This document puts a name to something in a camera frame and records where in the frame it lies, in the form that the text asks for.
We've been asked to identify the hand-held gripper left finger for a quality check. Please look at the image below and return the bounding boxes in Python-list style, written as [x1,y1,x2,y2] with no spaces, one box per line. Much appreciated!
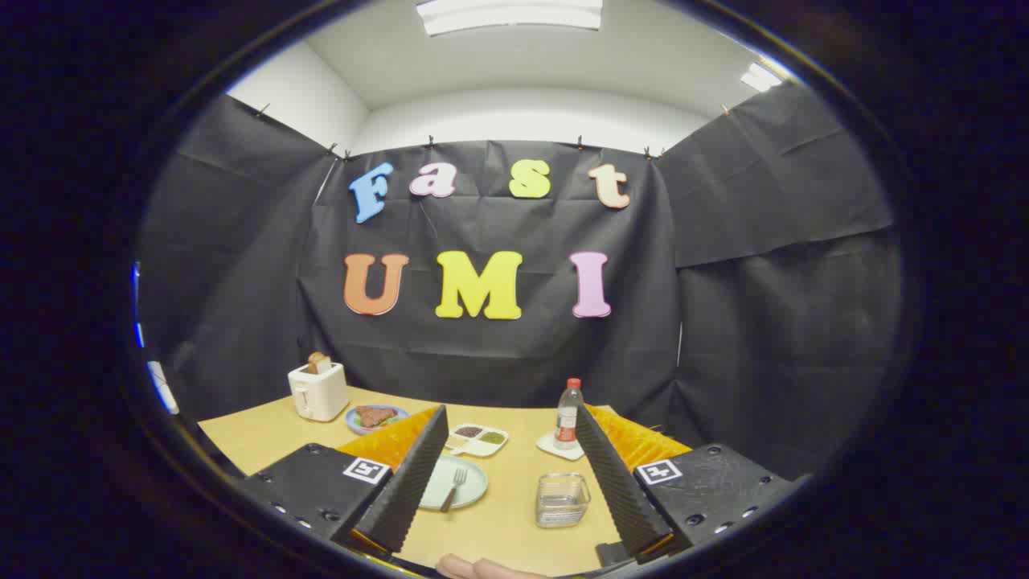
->
[240,404,449,564]

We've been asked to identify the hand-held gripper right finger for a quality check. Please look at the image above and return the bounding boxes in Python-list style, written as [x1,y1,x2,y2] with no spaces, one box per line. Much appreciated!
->
[575,402,809,568]

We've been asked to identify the wooden-handled metal fork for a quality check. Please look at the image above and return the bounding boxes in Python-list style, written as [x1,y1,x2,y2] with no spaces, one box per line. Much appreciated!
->
[440,468,469,514]

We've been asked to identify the light green round plate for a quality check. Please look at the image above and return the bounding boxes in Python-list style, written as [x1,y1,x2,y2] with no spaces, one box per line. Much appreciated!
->
[418,454,489,511]

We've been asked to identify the white square coaster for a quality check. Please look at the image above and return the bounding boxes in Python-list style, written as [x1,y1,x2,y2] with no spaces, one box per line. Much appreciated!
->
[536,433,585,462]

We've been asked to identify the clear red-capped water bottle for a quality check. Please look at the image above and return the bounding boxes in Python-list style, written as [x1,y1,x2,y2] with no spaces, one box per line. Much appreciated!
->
[554,378,584,450]

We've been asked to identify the white divided dish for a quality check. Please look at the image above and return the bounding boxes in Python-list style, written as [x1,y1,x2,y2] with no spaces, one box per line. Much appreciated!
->
[445,423,509,458]

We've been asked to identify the blue oval plate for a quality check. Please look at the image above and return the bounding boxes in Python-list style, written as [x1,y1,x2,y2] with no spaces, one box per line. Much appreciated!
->
[345,404,409,435]

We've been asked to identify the white toaster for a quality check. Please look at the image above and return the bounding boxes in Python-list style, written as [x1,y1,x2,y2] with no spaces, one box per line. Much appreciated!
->
[288,362,350,422]

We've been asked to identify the black backdrop cloth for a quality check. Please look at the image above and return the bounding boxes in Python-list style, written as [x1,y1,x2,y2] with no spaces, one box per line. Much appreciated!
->
[137,80,905,483]

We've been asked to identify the small ceiling light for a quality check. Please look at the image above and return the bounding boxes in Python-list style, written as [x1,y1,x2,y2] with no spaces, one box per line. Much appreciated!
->
[740,63,785,93]

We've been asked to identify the long ceiling light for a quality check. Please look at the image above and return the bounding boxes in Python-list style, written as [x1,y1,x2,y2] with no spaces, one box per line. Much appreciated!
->
[416,0,604,37]

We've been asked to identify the metal wire basket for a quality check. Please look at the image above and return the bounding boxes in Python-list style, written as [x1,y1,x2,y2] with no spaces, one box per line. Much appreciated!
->
[535,473,592,529]

